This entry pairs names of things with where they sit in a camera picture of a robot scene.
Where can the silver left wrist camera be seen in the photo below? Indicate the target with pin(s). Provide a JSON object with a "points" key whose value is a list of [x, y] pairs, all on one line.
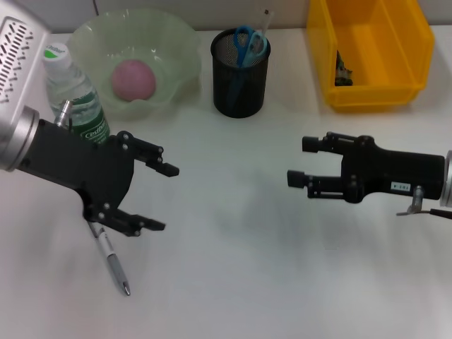
{"points": [[17, 70]]}

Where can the silver pen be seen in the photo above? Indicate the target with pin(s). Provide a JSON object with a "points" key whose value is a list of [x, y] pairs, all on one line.
{"points": [[114, 265]]}

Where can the pale green glass fruit plate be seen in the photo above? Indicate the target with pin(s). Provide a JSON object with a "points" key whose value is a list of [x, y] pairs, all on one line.
{"points": [[166, 53]]}

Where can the pink peach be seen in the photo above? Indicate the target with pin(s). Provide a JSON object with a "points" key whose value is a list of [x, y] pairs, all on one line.
{"points": [[133, 80]]}

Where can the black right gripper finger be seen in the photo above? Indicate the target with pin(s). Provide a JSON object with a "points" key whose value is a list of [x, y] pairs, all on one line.
{"points": [[318, 183], [318, 144]]}

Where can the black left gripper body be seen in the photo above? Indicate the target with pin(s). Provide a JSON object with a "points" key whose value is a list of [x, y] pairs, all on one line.
{"points": [[88, 173]]}

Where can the yellow plastic bin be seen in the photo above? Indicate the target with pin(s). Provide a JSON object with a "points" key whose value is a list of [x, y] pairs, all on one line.
{"points": [[374, 93]]}

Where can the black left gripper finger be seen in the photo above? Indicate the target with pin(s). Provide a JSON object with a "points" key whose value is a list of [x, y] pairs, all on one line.
{"points": [[130, 224], [155, 159]]}

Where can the blue scissors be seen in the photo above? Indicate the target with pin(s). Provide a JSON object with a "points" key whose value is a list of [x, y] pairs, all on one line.
{"points": [[242, 46]]}

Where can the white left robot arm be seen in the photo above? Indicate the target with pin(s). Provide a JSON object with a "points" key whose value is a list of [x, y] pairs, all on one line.
{"points": [[17, 141]]}

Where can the clear green-label water bottle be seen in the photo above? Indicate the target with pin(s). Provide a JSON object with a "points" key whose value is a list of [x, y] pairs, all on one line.
{"points": [[67, 81]]}

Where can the clear plastic ruler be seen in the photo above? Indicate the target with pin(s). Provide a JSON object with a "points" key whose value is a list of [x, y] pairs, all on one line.
{"points": [[266, 21]]}

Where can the black mesh pen holder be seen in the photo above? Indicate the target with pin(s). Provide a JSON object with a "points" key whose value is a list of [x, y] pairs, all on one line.
{"points": [[240, 92]]}

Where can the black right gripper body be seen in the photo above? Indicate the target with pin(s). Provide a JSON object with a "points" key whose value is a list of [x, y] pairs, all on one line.
{"points": [[388, 169]]}

